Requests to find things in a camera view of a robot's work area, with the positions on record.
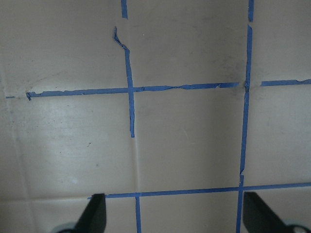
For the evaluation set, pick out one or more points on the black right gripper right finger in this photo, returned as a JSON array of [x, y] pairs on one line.
[[258, 217]]

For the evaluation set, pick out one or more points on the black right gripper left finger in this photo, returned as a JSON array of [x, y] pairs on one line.
[[93, 218]]

